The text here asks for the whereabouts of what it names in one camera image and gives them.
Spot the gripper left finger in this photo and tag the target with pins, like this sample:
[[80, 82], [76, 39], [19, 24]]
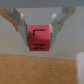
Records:
[[20, 25]]

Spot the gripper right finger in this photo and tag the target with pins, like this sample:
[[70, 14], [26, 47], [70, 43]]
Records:
[[57, 20]]

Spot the pink block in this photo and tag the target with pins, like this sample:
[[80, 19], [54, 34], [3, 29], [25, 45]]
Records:
[[38, 37]]

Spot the white cabinet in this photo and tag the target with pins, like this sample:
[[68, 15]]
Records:
[[79, 68]]

